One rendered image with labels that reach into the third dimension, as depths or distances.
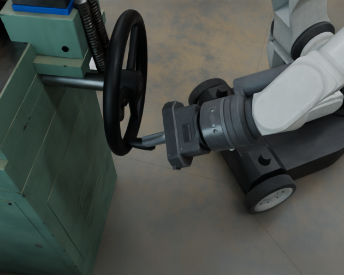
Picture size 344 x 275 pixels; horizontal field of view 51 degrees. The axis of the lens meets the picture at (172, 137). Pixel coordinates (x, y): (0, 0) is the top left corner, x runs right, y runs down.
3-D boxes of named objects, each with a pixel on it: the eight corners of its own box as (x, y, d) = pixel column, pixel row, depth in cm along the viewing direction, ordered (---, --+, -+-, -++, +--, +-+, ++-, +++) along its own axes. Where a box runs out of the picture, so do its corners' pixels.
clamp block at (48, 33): (83, 61, 68) (72, 21, 61) (15, 54, 69) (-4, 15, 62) (102, 13, 77) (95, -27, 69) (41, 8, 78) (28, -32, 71)
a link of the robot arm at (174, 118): (189, 170, 69) (249, 160, 64) (162, 169, 61) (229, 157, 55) (181, 107, 72) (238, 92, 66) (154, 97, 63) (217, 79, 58)
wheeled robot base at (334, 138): (308, 77, 184) (332, 22, 157) (378, 156, 156) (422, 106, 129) (194, 113, 170) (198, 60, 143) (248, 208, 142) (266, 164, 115)
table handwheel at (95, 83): (136, -17, 58) (157, 35, 87) (17, -26, 60) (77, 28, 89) (116, 161, 58) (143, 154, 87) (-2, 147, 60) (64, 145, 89)
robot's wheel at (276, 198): (233, 203, 137) (264, 202, 150) (239, 215, 135) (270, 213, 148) (269, 172, 127) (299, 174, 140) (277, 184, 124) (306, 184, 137)
